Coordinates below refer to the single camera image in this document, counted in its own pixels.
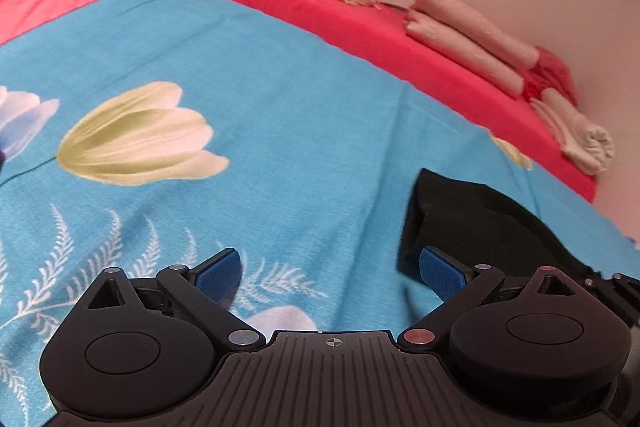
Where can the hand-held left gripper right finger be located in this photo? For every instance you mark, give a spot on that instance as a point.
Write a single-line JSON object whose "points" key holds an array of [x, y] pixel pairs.
{"points": [[442, 272]]}

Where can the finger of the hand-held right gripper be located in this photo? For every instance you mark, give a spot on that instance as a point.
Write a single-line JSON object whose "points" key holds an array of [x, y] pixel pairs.
{"points": [[617, 294]]}

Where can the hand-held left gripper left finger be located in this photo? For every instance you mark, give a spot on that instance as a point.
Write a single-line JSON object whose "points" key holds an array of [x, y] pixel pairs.
{"points": [[217, 274]]}

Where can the black pants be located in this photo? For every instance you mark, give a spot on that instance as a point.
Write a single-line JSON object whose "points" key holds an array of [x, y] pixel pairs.
{"points": [[475, 217]]}

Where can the beige rolled cloth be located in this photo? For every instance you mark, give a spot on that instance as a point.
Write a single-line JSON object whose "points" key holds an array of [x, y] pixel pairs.
{"points": [[580, 134]]}

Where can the blue floral blanket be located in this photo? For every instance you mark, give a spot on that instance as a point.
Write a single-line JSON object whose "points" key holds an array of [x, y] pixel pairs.
{"points": [[260, 82]]}

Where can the red crumpled cloth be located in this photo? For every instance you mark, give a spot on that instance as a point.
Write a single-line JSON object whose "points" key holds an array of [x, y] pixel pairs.
{"points": [[552, 72]]}

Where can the red bed sheet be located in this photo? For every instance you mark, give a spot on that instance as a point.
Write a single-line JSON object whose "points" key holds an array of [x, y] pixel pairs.
{"points": [[375, 32]]}

